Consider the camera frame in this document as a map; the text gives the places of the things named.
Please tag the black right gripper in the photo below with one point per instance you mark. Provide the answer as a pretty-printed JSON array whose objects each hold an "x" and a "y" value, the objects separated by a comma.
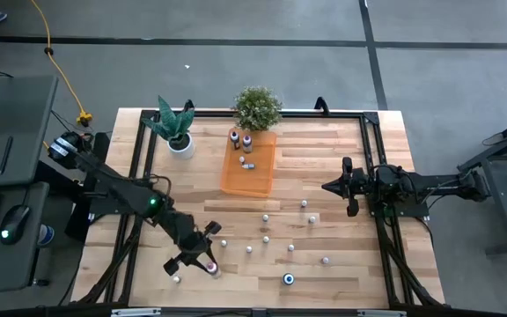
[{"x": 365, "y": 184}]

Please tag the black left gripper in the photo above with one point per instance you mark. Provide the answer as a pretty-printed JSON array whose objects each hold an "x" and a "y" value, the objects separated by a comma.
[{"x": 192, "y": 244}]

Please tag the large pink food coloring bottle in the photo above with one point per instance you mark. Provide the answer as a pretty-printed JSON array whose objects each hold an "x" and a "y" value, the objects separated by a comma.
[{"x": 212, "y": 268}]

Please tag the small red label dropper bottle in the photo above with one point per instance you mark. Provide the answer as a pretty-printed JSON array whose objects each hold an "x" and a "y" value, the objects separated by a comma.
[
  {"x": 291, "y": 247},
  {"x": 249, "y": 249}
]

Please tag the small green label dropper bottle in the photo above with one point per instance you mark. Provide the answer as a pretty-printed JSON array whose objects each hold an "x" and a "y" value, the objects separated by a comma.
[{"x": 266, "y": 239}]

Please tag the large blue food coloring bottle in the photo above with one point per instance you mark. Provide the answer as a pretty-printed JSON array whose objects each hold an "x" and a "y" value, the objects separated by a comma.
[{"x": 288, "y": 278}]

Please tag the large purple food coloring bottle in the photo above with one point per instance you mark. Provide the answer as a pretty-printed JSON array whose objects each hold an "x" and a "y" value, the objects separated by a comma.
[{"x": 247, "y": 143}]

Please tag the large black food coloring bottle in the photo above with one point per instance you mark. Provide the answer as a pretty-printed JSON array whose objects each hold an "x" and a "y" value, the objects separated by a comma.
[{"x": 235, "y": 138}]

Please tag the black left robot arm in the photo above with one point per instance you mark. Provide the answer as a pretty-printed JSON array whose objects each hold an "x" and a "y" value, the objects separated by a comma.
[{"x": 130, "y": 196}]

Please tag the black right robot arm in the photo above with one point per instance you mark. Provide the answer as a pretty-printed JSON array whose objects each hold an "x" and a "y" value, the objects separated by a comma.
[{"x": 429, "y": 185}]

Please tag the small black label dropper bottle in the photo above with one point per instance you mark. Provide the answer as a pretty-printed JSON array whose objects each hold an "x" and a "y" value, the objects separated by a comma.
[{"x": 265, "y": 217}]

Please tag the black table clamp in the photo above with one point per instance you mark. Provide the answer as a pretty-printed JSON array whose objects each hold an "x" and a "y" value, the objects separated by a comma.
[
  {"x": 187, "y": 105},
  {"x": 321, "y": 105}
]

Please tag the orange translucent plastic tray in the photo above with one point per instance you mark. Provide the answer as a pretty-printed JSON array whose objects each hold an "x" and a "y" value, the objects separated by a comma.
[{"x": 253, "y": 185}]

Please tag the white round plant pot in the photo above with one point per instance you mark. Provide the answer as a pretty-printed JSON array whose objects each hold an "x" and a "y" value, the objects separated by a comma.
[{"x": 185, "y": 152}]

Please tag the bushy green potted plant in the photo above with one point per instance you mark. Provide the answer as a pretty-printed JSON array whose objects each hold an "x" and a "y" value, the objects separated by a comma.
[{"x": 257, "y": 108}]

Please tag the green snake plant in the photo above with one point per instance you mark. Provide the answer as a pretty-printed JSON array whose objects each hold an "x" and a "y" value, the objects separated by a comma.
[{"x": 170, "y": 123}]

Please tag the blue and white cup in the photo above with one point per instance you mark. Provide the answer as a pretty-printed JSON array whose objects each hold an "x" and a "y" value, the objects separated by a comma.
[{"x": 46, "y": 234}]

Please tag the black side table stand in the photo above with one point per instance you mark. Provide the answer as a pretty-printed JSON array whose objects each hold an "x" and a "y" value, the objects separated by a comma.
[{"x": 506, "y": 198}]

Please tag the black computer mouse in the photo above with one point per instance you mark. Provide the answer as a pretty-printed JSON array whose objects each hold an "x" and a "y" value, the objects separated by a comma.
[{"x": 14, "y": 224}]

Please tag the black pen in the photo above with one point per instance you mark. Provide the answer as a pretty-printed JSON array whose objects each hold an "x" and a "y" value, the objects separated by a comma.
[{"x": 5, "y": 154}]

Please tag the aluminium frame rail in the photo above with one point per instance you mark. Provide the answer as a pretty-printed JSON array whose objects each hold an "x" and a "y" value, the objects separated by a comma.
[{"x": 137, "y": 312}]

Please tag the black aluminium rig frame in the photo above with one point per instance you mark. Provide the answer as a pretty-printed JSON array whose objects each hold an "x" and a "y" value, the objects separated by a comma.
[{"x": 280, "y": 114}]

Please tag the silver metal bracket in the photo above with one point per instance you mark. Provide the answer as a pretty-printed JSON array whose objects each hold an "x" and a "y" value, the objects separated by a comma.
[{"x": 381, "y": 313}]

